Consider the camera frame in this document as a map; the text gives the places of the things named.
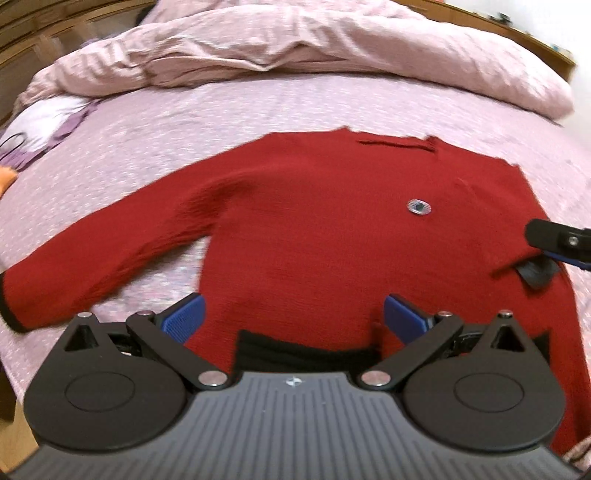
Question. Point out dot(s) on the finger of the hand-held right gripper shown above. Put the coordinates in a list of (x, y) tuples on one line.
[(549, 233)]

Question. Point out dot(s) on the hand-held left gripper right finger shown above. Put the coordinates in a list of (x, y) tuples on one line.
[(402, 318)]

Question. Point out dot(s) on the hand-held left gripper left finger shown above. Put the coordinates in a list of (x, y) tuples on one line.
[(184, 317)]

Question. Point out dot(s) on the red knit cardigan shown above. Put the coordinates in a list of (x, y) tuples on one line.
[(323, 230)]

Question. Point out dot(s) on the wooden headboard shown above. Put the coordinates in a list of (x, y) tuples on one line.
[(556, 57), (27, 41)]

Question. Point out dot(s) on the small dark object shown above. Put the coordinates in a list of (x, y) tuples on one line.
[(501, 17)]

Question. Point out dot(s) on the orange carrot plush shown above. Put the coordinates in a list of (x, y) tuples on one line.
[(5, 179)]

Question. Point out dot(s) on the white purple pillow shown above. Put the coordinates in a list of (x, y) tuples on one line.
[(46, 121)]

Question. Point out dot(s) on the pink quilt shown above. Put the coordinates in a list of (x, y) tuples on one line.
[(323, 50)]

